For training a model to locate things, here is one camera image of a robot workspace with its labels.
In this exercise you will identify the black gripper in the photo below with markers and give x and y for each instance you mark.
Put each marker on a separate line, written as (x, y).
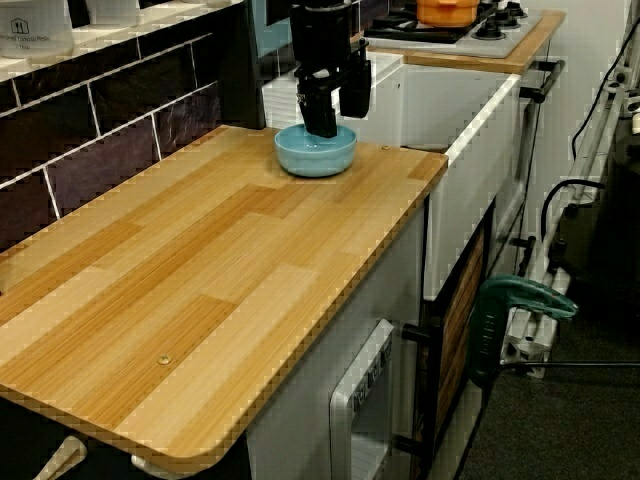
(320, 40)

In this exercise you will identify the light blue bowl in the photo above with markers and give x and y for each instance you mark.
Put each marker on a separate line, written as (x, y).
(315, 157)

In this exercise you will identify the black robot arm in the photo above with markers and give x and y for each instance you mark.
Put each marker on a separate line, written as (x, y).
(320, 3)

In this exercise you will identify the white sink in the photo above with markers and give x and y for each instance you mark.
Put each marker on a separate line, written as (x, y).
(470, 150)

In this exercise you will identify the teal microwave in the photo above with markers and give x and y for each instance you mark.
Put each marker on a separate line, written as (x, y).
(275, 30)

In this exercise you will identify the black stove grate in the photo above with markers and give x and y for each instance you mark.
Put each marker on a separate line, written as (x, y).
(425, 31)

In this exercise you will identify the orange pot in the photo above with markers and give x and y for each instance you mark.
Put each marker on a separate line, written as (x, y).
(446, 12)

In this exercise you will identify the black stove knob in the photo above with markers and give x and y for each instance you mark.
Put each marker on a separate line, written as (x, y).
(487, 31)
(507, 17)
(516, 7)

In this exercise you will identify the grey stove top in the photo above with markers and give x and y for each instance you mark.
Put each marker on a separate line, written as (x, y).
(495, 44)

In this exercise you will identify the black towel bar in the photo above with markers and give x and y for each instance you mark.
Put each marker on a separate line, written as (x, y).
(547, 80)

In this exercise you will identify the plain white container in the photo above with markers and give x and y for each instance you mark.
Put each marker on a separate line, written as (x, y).
(112, 10)

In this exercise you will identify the wood panel cabinet door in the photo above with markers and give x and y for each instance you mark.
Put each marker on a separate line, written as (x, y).
(457, 330)

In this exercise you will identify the white printed jar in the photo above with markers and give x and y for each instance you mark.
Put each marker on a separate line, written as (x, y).
(35, 30)

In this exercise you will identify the white metal frame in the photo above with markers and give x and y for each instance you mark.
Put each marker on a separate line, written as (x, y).
(550, 280)

